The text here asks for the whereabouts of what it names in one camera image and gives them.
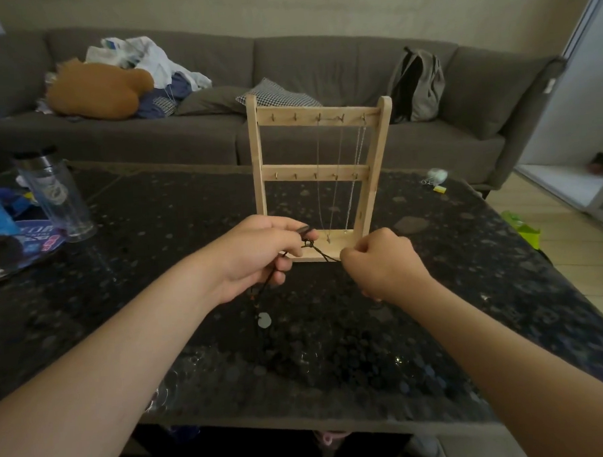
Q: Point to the person's right hand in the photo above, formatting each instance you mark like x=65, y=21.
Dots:
x=384, y=267

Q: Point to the person's left hand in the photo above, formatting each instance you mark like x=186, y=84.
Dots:
x=252, y=253

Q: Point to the wooden jewelry stand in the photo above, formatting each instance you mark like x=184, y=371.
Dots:
x=300, y=116

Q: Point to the person's right forearm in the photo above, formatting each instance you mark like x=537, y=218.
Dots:
x=526, y=380

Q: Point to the person's left forearm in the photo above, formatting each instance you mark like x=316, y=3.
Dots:
x=98, y=393

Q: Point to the small yellow block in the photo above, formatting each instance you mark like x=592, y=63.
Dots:
x=439, y=189

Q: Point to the green bag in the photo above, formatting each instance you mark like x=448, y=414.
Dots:
x=522, y=230

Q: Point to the grey flat cushion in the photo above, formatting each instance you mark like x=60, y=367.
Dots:
x=209, y=102

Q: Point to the checkered pillow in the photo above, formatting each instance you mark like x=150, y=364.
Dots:
x=278, y=95

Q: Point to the blue crumpled garment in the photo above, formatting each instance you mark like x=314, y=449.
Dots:
x=177, y=91

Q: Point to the grey backpack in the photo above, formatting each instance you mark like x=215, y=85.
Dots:
x=425, y=92

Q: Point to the pink item under table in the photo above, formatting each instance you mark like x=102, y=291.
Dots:
x=331, y=438

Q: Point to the blue cloth item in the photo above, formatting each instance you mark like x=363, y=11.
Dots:
x=185, y=433

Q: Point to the clear plastic tumbler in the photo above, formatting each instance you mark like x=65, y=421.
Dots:
x=57, y=195

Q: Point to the grey fabric sofa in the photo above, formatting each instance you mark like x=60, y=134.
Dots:
x=328, y=63

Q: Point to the blue printed packet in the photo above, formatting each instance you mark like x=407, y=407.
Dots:
x=40, y=239

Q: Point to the white crumpled garment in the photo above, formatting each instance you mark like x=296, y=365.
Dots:
x=154, y=59

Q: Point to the brown plush toy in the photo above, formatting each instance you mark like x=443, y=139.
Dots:
x=97, y=90

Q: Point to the sliding glass door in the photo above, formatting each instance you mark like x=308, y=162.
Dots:
x=591, y=84

